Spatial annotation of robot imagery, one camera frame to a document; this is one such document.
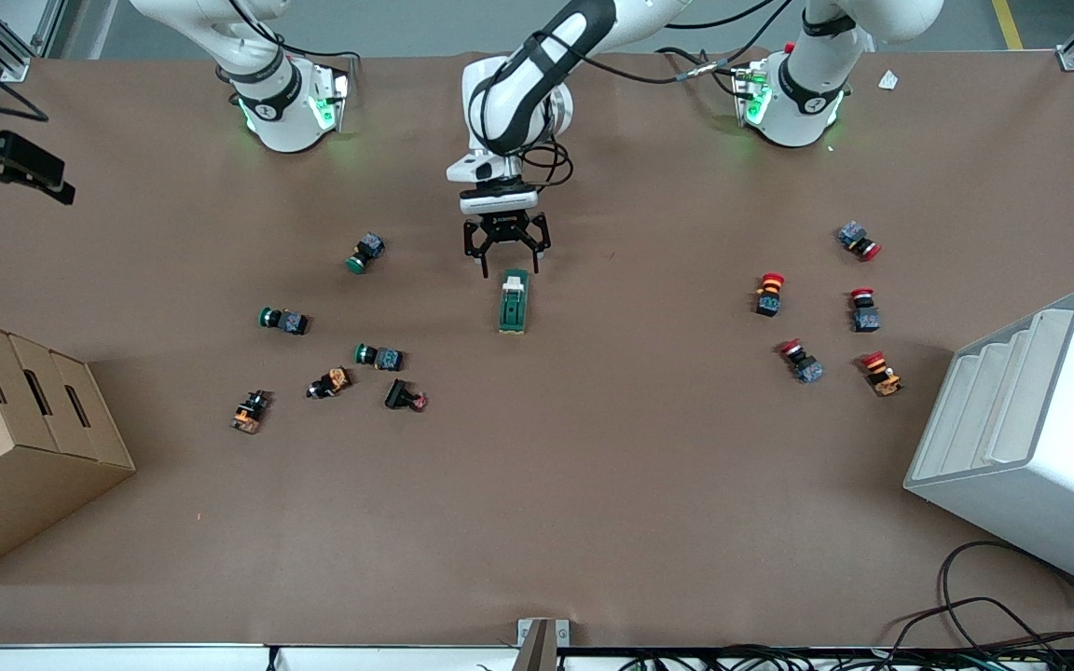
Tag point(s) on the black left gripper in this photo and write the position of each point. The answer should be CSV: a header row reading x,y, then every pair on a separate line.
x,y
503,224

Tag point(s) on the green load switch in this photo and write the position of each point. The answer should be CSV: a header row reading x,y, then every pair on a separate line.
x,y
513,312

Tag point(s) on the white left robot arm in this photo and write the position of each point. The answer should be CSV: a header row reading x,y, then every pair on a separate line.
x,y
518,93

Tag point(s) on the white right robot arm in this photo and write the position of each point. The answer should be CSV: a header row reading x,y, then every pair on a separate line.
x,y
281,102

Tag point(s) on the green push button grey base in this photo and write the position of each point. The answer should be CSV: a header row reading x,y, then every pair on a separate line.
x,y
378,357
366,252
283,321

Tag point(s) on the black push button red base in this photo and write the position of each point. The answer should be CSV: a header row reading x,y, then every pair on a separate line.
x,y
404,395

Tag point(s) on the black push button orange base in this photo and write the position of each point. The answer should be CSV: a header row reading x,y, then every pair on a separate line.
x,y
329,383
250,412

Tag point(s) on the red mushroom button orange base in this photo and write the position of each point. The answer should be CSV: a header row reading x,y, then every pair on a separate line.
x,y
880,373
769,294

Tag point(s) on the brown cardboard box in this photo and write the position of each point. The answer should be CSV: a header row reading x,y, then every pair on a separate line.
x,y
15,447

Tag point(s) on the red mushroom button grey base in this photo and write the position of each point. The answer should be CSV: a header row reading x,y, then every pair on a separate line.
x,y
801,361
864,312
859,239

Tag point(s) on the small white paper scrap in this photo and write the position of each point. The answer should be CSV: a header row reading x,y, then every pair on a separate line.
x,y
888,80

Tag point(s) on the white slotted storage bin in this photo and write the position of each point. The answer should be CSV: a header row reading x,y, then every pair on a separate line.
x,y
1022,438

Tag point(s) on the grey metal table bracket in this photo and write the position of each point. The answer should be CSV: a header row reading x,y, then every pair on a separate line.
x,y
537,643

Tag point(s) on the white table edge rail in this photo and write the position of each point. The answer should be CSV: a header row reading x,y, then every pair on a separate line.
x,y
127,660

